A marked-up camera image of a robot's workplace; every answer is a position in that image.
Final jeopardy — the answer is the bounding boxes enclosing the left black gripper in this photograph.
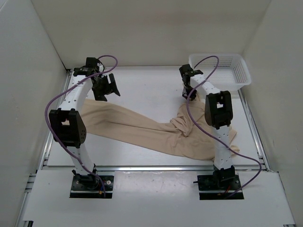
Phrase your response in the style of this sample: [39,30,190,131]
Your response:
[92,73,120,102]

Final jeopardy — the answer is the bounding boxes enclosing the beige trousers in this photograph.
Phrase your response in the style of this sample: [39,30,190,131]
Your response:
[80,93,241,163]

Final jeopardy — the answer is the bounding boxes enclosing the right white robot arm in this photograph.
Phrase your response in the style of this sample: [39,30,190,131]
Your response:
[179,64,236,189]

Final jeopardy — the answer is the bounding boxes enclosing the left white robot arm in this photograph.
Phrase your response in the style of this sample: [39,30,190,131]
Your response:
[47,67,120,191]

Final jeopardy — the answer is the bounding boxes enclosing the white plastic basket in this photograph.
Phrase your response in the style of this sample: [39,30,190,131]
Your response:
[188,53,251,91]

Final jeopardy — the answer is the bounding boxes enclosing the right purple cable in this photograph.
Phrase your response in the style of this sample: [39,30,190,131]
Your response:
[186,56,262,197]

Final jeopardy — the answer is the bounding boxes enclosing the purple cable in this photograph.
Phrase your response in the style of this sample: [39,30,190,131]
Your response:
[45,55,118,197]
[186,56,262,197]

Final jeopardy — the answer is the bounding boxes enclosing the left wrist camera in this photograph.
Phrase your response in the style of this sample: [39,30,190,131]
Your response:
[85,57,105,72]

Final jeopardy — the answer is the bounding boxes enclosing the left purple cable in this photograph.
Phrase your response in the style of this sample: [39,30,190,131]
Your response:
[45,55,118,197]

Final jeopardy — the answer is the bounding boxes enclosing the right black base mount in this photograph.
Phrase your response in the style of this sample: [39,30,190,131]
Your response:
[193,175,244,201]

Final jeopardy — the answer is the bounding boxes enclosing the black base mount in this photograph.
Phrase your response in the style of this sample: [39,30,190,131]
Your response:
[70,170,114,199]
[193,175,244,201]

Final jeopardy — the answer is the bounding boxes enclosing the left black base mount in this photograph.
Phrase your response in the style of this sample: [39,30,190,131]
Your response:
[70,170,114,199]

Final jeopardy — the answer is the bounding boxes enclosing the aluminium frame rail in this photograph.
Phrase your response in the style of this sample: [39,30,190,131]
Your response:
[17,66,295,227]

